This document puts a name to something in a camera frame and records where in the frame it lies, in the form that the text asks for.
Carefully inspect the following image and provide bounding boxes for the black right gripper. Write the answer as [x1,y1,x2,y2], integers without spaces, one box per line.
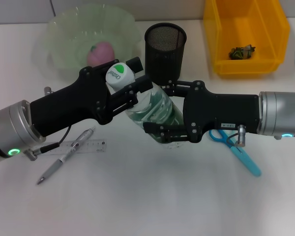
[143,80,260,144]

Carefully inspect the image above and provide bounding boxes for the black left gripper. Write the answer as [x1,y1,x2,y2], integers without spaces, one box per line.
[29,56,153,137]

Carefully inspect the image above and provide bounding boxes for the clear green-label water bottle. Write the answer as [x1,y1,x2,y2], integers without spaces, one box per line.
[105,62,189,150]

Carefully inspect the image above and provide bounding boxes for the pink peach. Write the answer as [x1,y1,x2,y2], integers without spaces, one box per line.
[86,41,114,67]

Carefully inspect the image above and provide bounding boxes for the green plastic wrapper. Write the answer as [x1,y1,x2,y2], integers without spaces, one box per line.
[229,44,257,60]

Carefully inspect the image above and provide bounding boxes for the black mesh pen holder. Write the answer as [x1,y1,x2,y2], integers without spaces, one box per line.
[144,22,187,86]

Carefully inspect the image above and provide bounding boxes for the clear plastic ruler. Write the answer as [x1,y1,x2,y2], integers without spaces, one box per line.
[36,138,107,157]

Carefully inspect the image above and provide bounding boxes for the translucent green fruit plate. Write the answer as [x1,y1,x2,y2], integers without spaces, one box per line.
[35,5,142,82]

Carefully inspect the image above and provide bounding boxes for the blue scissors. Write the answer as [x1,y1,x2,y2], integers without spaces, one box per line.
[208,128,262,177]

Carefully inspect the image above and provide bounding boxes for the grey ballpoint pen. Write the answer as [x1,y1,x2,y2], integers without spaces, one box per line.
[36,126,97,185]

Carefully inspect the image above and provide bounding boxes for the yellow plastic bin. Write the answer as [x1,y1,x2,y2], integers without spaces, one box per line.
[203,0,291,76]

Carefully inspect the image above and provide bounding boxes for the grey right gripper cable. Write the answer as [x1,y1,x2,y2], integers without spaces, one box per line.
[227,123,247,148]

